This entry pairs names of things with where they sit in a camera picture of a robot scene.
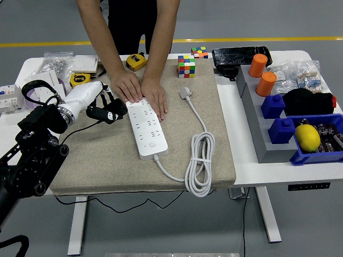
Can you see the person's right hand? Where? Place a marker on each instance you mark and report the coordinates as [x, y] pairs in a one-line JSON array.
[[127, 85]]

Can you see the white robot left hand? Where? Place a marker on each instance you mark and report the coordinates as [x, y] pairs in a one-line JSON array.
[[83, 96]]

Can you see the person's left hand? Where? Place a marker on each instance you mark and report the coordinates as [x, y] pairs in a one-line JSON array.
[[155, 96]]

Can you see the white power strip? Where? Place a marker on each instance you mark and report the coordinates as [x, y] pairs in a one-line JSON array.
[[150, 134]]

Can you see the person's right forearm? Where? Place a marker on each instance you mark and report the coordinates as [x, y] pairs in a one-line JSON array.
[[99, 32]]

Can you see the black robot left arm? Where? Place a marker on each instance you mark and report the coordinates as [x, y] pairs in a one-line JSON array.
[[29, 166]]

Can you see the person's left forearm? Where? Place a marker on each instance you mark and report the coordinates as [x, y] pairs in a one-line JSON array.
[[160, 34]]

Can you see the white socket panel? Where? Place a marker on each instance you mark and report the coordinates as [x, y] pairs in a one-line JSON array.
[[44, 93]]

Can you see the large colourful puzzle cube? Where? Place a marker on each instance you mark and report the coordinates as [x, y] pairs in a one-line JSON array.
[[186, 67]]

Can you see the clear bag of screws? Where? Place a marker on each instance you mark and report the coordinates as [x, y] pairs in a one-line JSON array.
[[53, 64]]

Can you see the purple plate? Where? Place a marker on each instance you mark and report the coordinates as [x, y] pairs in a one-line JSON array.
[[30, 103]]

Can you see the small colourful puzzle cube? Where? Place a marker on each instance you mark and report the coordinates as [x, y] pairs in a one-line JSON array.
[[199, 52]]

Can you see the person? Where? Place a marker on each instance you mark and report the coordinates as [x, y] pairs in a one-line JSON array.
[[131, 21]]

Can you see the white circuit breaker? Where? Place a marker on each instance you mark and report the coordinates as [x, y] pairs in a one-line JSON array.
[[10, 99]]

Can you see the grey-brown mat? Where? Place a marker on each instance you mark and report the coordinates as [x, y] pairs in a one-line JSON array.
[[112, 166]]

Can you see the black plastic-wrapped tray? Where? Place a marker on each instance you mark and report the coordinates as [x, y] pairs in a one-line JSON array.
[[233, 56]]

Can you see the orange cylinder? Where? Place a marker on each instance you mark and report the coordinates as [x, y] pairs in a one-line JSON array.
[[266, 84], [257, 65]]

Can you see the blue block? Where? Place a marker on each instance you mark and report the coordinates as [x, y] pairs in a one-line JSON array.
[[272, 107], [281, 132]]

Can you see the grey stepped stand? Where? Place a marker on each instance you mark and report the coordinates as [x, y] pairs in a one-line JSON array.
[[268, 150]]

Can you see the clear bag of small parts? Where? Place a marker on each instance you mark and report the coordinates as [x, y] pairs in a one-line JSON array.
[[281, 76]]

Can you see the white table leg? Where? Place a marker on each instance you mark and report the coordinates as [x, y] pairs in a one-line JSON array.
[[76, 227], [268, 214]]

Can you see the black cloth with red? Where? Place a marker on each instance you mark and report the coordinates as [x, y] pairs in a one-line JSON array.
[[308, 103]]

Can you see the clear bag of resistors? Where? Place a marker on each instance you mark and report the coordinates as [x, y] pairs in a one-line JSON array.
[[308, 80]]

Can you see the yellow lemon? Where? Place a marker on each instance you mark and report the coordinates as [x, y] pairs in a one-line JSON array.
[[307, 138]]

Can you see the blue plastic bin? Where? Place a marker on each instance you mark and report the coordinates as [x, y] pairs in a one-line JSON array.
[[316, 158]]

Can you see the dark electronic components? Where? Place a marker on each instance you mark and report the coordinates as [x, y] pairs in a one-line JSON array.
[[328, 131]]

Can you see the black table control panel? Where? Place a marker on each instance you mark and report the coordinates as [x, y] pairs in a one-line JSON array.
[[308, 187]]

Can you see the white wall switch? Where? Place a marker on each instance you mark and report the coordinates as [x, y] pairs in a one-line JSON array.
[[85, 63]]

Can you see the white switch panel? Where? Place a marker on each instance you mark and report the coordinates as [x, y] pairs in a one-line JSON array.
[[48, 77]]

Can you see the grey under-table bracket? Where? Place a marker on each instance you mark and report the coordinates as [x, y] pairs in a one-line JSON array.
[[235, 193]]

